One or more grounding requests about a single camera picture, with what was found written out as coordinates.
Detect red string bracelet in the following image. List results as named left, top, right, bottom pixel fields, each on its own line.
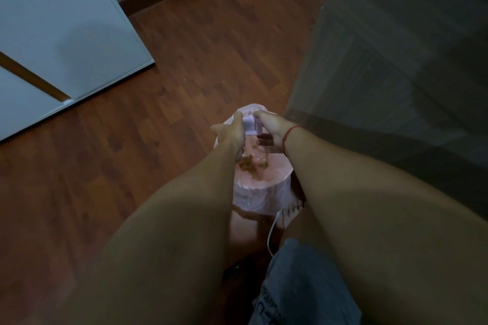
left=282, top=124, right=304, bottom=157

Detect thin white cord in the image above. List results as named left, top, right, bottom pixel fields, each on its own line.
left=266, top=208, right=285, bottom=257

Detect white door panel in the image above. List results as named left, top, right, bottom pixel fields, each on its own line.
left=0, top=68, right=73, bottom=143
left=0, top=0, right=156, bottom=103

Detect person's right hand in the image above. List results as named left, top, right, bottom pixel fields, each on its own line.
left=253, top=109, right=299, bottom=157

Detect purple pencil sharpener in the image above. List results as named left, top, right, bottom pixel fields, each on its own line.
left=241, top=115, right=264, bottom=137

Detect grey wooden panel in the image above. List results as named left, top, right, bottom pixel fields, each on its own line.
left=285, top=0, right=488, bottom=221

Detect person's denim shorts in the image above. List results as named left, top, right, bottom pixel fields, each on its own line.
left=248, top=237, right=363, bottom=325

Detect pink lined trash bin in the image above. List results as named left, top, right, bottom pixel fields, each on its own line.
left=213, top=104, right=294, bottom=217

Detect person's bare knee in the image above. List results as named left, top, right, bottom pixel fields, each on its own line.
left=281, top=203, right=329, bottom=251

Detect person's left forearm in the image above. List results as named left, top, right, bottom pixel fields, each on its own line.
left=57, top=145, right=245, bottom=325

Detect person's right forearm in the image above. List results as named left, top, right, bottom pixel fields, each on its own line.
left=284, top=128, right=488, bottom=325

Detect person's left hand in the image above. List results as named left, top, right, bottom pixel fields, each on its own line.
left=210, top=111, right=247, bottom=164

